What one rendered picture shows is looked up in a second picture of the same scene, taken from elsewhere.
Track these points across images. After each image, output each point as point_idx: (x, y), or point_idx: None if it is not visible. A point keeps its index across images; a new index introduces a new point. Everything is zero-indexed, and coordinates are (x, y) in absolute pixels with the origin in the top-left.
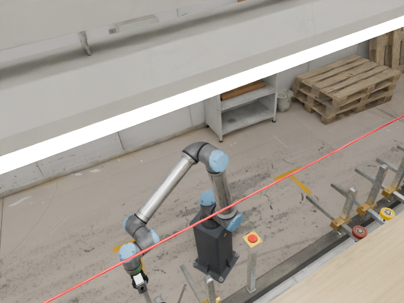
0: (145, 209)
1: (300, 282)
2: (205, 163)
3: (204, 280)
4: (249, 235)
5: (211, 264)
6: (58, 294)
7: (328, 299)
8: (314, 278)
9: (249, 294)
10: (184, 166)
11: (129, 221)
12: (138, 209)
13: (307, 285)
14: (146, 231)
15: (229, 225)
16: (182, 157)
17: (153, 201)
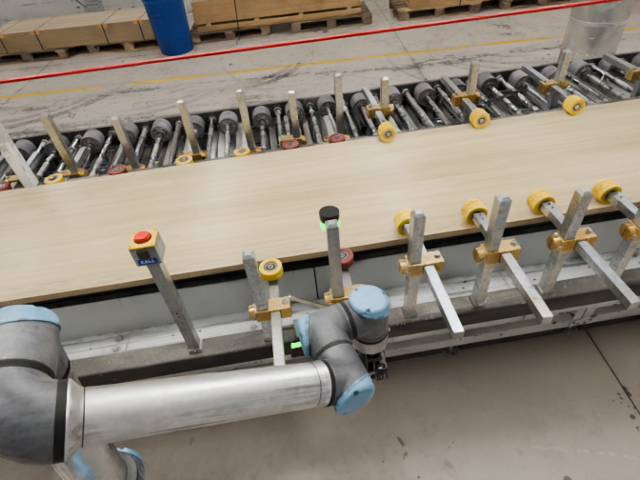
0: (298, 366)
1: (131, 279)
2: (54, 341)
3: (255, 263)
4: (142, 238)
5: None
6: (428, 23)
7: (123, 255)
8: (110, 279)
9: (204, 342)
10: (111, 384)
11: (352, 371)
12: (318, 384)
13: (129, 273)
14: (315, 332)
15: (132, 450)
16: (86, 405)
17: (270, 368)
